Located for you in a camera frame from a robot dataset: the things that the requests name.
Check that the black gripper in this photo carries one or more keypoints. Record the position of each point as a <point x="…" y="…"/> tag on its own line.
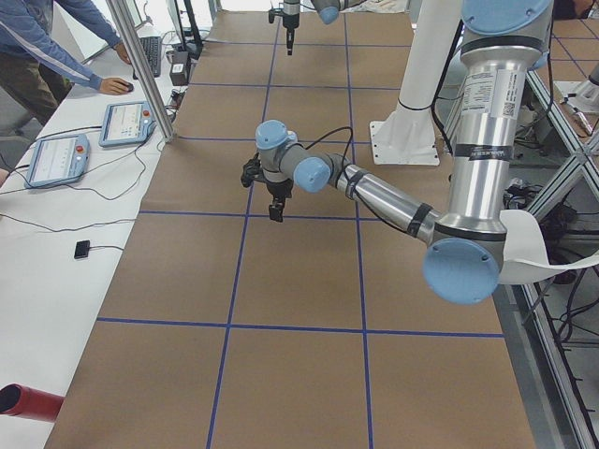
<point x="291" y="19"/>
<point x="279" y="189"/>

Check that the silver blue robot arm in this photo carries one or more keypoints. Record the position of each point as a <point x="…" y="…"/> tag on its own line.
<point x="327" y="10"/>
<point x="466" y="256"/>

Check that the person hand on mouse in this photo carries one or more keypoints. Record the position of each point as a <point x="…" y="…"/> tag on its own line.
<point x="112" y="86"/>

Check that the black box with white label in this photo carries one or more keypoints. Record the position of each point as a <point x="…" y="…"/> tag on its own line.
<point x="179" y="68"/>

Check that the black keyboard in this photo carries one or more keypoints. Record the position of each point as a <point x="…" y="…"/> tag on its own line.
<point x="152" y="48"/>

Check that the far blue teach pendant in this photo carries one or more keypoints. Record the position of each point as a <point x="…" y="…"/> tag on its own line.
<point x="126" y="123"/>

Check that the blue teach pendant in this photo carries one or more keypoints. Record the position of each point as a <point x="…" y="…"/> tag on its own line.
<point x="57" y="161"/>
<point x="126" y="123"/>

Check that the small black square device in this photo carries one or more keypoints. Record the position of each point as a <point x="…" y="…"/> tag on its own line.
<point x="82" y="249"/>

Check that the near blue teach pendant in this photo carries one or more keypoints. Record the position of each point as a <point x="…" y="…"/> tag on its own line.
<point x="57" y="161"/>

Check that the person in blue sweater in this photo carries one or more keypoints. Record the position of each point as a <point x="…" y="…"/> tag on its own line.
<point x="36" y="71"/>

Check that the red cylinder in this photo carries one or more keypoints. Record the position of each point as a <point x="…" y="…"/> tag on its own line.
<point x="30" y="403"/>

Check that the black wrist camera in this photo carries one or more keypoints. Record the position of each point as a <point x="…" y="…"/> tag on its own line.
<point x="275" y="12"/>

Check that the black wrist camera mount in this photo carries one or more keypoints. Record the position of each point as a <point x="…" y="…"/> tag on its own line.
<point x="252" y="171"/>

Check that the aluminium frame post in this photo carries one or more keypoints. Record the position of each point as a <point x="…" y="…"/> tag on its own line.
<point x="126" y="29"/>

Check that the white pedestal column with base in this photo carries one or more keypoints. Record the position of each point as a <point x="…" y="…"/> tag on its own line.
<point x="407" y="136"/>

